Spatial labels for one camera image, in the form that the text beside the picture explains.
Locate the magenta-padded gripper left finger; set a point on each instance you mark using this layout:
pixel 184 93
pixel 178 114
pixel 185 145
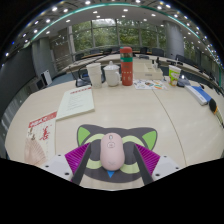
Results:
pixel 77 157

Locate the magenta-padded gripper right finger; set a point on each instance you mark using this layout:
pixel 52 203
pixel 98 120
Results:
pixel 148 157

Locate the pink computer mouse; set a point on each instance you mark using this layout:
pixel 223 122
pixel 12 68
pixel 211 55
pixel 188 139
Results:
pixel 112 153

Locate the cat-shaped grey green mouse pad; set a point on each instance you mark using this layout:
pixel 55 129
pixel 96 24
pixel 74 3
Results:
pixel 128 133

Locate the red printed paper sheet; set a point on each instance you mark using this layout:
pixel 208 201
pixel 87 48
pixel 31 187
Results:
pixel 41 138

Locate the white printed document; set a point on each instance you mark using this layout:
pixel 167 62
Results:
pixel 75 101

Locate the white book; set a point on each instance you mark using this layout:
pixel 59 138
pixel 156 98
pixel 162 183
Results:
pixel 196 95

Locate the black and gold microphone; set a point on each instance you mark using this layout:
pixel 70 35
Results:
pixel 213 106

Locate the white paper cup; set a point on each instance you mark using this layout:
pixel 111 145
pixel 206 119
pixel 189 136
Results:
pixel 95 76

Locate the grey desk phone device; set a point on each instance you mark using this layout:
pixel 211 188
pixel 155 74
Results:
pixel 184 81

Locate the beige cardboard box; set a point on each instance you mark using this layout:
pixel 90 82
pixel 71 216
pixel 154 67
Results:
pixel 146 72

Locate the blue folder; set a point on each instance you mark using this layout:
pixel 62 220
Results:
pixel 206 95

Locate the green printed cup with straw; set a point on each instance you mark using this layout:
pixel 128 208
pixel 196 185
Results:
pixel 174 76

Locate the white lidded mug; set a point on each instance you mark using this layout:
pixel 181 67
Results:
pixel 112 76

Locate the red thermos bottle green band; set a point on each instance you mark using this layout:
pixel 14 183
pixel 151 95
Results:
pixel 126 70

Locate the dark office chairs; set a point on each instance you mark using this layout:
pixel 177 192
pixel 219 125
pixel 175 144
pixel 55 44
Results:
pixel 156 51

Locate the ceiling lights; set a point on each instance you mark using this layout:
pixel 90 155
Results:
pixel 95 12

